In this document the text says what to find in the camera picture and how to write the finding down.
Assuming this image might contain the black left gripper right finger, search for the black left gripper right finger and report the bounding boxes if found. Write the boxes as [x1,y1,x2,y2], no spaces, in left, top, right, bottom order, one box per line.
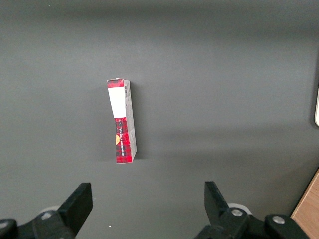
[194,181,309,239]

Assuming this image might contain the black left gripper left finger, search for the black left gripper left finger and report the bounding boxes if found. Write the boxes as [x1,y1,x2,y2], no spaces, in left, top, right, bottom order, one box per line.
[0,183,94,239]

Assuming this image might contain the beige rectangular tray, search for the beige rectangular tray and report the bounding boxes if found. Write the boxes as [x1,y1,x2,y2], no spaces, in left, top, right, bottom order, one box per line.
[314,82,319,127]

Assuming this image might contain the red and grey carton box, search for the red and grey carton box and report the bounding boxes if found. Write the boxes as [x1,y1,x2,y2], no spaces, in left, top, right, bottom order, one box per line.
[106,78,138,164]

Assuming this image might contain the wooden two-drawer cabinet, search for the wooden two-drawer cabinet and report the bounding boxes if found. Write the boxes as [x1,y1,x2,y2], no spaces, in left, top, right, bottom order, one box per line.
[290,168,319,239]

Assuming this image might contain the dark grey table mat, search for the dark grey table mat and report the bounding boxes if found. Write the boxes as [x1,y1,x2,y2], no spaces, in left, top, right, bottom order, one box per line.
[0,0,319,239]

